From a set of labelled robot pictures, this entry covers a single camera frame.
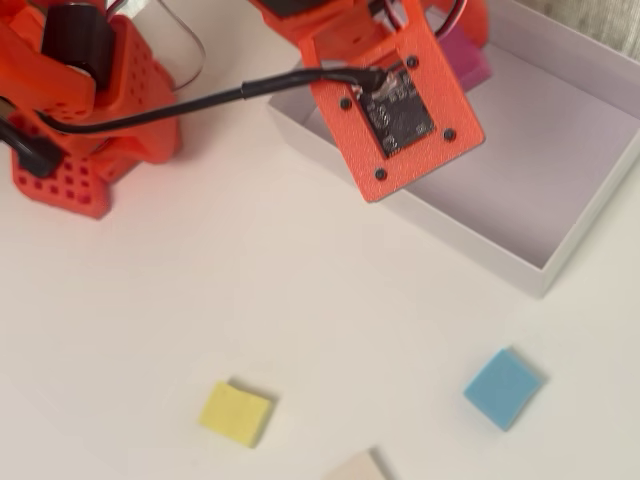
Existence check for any red white black servo cable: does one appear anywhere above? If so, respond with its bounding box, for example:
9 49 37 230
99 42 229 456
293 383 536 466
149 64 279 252
158 0 207 92
433 0 470 40

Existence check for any yellow cuboid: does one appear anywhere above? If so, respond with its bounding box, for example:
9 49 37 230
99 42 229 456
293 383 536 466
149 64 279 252
198 379 275 449

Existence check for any orange gripper black servo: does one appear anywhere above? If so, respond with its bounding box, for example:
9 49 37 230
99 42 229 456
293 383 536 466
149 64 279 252
249 0 490 50

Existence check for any beige woven curtain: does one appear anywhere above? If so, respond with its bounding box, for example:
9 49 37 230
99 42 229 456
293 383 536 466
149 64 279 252
519 0 640 57

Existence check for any pink cuboid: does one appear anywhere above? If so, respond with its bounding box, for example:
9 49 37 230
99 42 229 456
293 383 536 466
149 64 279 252
438 24 492 94

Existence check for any black plug cable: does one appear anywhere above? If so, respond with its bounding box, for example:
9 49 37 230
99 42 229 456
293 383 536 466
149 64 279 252
0 118 65 177

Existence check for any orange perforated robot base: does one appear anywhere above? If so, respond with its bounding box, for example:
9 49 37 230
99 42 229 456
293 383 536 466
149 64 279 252
10 14 182 220

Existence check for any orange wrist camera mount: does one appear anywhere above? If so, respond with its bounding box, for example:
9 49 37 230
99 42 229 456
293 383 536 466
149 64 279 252
298 22 487 204

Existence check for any white open box bin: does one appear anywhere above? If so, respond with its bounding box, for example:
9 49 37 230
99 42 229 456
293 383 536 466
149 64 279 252
267 0 640 300

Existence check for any black camera cable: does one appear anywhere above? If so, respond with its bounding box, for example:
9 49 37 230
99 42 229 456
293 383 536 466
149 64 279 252
35 67 389 136

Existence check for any blue cuboid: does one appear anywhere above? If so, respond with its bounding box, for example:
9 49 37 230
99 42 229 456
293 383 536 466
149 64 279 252
462 346 545 432

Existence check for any cream cuboid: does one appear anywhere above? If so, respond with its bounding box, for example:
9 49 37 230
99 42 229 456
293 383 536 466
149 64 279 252
322 448 396 480

